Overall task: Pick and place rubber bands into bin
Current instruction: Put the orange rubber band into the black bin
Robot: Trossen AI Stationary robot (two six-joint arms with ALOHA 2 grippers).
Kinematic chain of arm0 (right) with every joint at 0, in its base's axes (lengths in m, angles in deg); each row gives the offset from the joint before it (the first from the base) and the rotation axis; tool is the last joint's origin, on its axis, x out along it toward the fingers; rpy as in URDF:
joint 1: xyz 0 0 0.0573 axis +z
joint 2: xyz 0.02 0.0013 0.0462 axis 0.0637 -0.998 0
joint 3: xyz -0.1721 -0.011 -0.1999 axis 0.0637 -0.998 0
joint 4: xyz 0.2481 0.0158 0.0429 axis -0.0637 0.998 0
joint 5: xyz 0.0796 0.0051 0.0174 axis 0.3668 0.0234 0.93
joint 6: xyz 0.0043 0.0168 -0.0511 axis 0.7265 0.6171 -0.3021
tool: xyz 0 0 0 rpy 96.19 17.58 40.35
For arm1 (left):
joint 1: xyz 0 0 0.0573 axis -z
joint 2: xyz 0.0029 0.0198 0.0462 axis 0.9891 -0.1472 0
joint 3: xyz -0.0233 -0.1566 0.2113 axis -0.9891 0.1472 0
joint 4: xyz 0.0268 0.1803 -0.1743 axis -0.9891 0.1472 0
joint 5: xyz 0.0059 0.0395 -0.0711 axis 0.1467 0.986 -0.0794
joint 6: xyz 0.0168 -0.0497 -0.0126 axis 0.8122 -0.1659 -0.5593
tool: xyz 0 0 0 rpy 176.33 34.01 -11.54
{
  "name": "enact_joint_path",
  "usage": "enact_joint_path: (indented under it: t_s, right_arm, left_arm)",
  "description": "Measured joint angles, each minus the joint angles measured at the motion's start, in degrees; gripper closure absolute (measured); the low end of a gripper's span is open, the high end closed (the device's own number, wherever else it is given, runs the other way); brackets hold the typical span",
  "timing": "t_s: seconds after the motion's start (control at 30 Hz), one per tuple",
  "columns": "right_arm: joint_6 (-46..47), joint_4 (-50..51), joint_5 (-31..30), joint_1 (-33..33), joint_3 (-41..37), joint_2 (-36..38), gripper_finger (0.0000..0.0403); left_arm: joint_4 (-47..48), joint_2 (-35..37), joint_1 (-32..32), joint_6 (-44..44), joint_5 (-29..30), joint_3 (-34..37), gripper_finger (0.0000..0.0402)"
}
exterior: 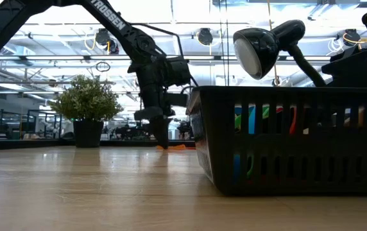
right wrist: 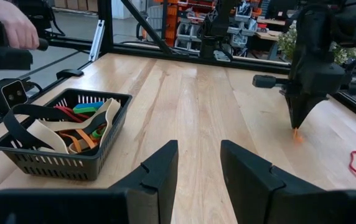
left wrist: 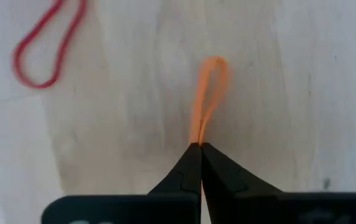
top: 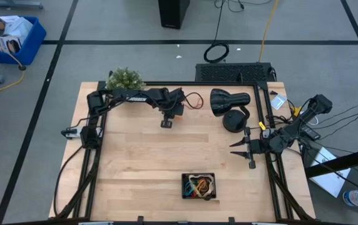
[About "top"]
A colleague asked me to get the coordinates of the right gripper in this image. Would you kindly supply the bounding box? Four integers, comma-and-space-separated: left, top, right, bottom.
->
228, 127, 271, 170

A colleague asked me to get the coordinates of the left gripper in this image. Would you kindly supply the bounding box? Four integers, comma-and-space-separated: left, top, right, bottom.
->
153, 87, 186, 129

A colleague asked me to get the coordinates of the long tan rubber band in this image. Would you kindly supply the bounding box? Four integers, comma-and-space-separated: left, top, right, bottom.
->
187, 174, 215, 198

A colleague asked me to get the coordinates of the orange rubber band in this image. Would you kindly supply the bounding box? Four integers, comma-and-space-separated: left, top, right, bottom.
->
197, 178, 210, 192

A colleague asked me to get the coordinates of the blue rubber band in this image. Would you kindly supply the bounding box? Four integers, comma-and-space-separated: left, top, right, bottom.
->
184, 181, 196, 198

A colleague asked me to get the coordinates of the black rubber band loop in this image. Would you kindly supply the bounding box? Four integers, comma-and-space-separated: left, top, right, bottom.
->
182, 91, 205, 111

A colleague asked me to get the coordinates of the black slotted plastic bin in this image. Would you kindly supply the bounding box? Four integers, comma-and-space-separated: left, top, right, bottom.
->
181, 172, 217, 201

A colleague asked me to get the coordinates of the black desk lamp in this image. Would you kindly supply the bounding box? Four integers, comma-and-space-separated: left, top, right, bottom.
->
209, 88, 251, 133

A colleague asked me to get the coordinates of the potted artificial plant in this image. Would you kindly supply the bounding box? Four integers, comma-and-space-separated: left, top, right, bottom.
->
105, 67, 146, 91

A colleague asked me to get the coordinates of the small clear plastic bag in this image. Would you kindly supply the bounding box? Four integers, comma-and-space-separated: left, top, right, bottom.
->
271, 94, 289, 112

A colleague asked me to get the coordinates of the black perforated computer case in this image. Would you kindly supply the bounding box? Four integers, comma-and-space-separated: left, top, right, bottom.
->
195, 62, 277, 83

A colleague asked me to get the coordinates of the black power brick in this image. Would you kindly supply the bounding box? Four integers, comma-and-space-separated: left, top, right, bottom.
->
300, 126, 321, 141

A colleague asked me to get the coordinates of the black tower cabinet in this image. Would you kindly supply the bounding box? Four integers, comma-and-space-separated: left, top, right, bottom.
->
158, 0, 191, 30

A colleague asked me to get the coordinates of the white paper board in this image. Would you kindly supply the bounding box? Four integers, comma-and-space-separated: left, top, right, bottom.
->
309, 146, 352, 198

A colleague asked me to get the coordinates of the black metal beam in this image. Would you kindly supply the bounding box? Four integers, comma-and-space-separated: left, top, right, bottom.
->
304, 144, 358, 179

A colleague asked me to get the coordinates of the blue plastic tote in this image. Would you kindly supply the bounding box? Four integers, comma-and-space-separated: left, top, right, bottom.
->
0, 16, 48, 66

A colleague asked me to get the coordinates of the white printed carton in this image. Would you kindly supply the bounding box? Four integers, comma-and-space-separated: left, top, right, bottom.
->
0, 34, 22, 54
0, 14, 34, 40

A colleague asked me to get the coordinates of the black aluminium table frame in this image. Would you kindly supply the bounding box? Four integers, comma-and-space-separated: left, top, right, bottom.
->
49, 80, 316, 223

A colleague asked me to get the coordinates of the coiled black cable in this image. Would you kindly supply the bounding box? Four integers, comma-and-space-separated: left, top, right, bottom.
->
203, 0, 230, 64

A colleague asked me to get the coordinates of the gray metal bracket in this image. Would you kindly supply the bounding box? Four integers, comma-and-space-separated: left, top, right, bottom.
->
61, 127, 83, 140

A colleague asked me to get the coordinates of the hanging yellow cable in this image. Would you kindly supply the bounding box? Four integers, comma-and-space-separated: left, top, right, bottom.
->
258, 0, 280, 63

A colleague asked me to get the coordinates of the thin black cable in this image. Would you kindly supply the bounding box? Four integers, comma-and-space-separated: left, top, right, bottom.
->
318, 96, 358, 125

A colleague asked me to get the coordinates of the black power cable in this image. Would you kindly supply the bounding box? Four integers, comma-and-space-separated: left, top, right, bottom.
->
53, 145, 84, 217

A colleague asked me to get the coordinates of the yellow floor cable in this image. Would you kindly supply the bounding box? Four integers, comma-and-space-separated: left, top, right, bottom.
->
0, 26, 26, 99

